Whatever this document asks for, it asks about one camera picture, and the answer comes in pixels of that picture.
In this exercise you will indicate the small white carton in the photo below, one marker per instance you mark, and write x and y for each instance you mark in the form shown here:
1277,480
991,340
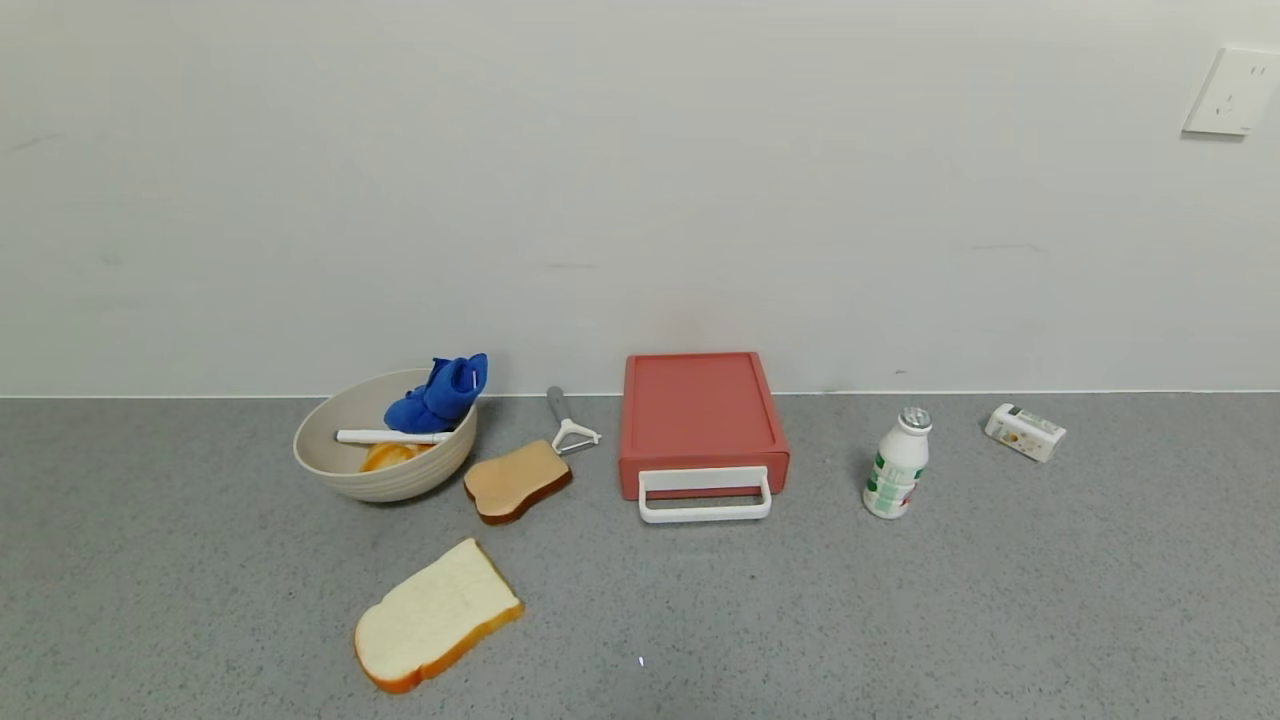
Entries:
1025,432

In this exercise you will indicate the white pen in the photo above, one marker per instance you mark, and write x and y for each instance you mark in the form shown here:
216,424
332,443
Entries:
390,437

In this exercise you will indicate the white wall socket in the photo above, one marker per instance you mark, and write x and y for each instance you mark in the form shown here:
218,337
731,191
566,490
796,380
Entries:
1232,92

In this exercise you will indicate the red drawer cabinet shell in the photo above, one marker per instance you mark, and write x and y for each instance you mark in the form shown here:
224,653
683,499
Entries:
697,400

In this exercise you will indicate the white green drink bottle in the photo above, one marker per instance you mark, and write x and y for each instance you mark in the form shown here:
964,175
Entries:
897,470

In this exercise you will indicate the brown toast slice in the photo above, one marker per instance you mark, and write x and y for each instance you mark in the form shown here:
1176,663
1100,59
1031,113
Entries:
515,480

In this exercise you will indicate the beige ribbed bowl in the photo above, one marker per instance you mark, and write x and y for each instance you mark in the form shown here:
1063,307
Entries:
345,420

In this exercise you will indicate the orange round food item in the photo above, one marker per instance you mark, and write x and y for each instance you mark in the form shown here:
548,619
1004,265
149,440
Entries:
385,456

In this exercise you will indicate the white bread slice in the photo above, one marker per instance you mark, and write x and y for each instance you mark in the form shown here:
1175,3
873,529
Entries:
435,615

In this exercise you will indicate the blue cloth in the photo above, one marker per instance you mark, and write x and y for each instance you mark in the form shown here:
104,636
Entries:
440,398

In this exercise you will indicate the grey and white peeler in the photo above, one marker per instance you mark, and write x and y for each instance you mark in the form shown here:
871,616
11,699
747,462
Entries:
563,415

